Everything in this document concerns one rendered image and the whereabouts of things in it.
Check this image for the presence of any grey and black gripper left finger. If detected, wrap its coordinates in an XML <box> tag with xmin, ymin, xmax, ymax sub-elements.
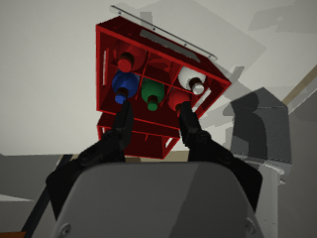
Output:
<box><xmin>46</xmin><ymin>100</ymin><xmax>134</xmax><ymax>221</ymax></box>

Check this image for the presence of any red crate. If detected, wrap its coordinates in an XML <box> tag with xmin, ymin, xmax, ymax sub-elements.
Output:
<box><xmin>96</xmin><ymin>16</ymin><xmax>217</xmax><ymax>130</ymax></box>
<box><xmin>97</xmin><ymin>112</ymin><xmax>175</xmax><ymax>159</ymax></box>

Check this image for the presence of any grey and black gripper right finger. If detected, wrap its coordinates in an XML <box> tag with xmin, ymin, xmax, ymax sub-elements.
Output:
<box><xmin>178</xmin><ymin>101</ymin><xmax>263</xmax><ymax>214</ymax></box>

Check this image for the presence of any dark blue bottle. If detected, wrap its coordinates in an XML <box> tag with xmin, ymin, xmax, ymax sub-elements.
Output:
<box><xmin>112</xmin><ymin>68</ymin><xmax>140</xmax><ymax>104</ymax></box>

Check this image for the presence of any green bottle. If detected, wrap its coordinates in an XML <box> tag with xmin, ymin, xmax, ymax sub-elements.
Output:
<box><xmin>141</xmin><ymin>77</ymin><xmax>164</xmax><ymax>111</ymax></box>

